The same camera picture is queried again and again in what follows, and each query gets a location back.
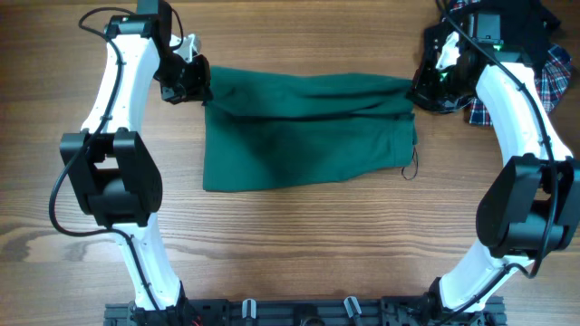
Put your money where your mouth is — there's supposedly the green cloth drawstring bag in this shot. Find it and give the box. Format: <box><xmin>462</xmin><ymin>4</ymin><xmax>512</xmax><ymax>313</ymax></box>
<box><xmin>203</xmin><ymin>66</ymin><xmax>417</xmax><ymax>192</ymax></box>

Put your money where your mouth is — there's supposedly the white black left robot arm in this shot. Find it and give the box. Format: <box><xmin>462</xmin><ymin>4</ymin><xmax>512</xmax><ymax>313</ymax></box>
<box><xmin>48</xmin><ymin>1</ymin><xmax>213</xmax><ymax>325</ymax></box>

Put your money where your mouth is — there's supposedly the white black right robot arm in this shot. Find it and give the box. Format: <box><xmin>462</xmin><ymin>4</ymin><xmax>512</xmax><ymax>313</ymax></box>
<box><xmin>407</xmin><ymin>1</ymin><xmax>579</xmax><ymax>325</ymax></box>

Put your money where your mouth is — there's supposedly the dark navy garment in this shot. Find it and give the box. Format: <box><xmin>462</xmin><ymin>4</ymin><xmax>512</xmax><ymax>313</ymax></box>
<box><xmin>423</xmin><ymin>0</ymin><xmax>561</xmax><ymax>78</ymax></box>

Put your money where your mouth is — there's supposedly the red blue plaid shirt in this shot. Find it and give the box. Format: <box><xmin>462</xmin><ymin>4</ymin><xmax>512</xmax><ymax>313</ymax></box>
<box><xmin>447</xmin><ymin>0</ymin><xmax>572</xmax><ymax>112</ymax></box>

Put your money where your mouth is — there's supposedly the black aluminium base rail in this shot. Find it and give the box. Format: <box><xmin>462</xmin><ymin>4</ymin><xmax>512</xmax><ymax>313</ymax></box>
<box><xmin>103</xmin><ymin>296</ymin><xmax>508</xmax><ymax>326</ymax></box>

